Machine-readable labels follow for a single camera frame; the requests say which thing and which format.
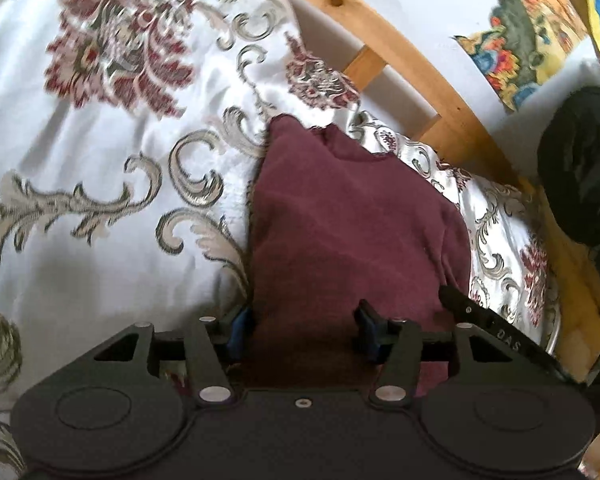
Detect maroon long-sleeve sweater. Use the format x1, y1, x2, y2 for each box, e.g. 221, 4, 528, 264
242, 115, 471, 389

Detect black hanging coat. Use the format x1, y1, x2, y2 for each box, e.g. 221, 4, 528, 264
536, 87, 600, 247

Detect wooden bed frame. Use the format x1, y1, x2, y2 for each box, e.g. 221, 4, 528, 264
226, 0, 600, 380

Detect white floral satin bedspread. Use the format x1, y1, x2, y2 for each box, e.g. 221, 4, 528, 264
0, 0, 559, 479

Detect colourful peacock poster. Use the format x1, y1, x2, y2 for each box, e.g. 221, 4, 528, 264
455, 0, 588, 112

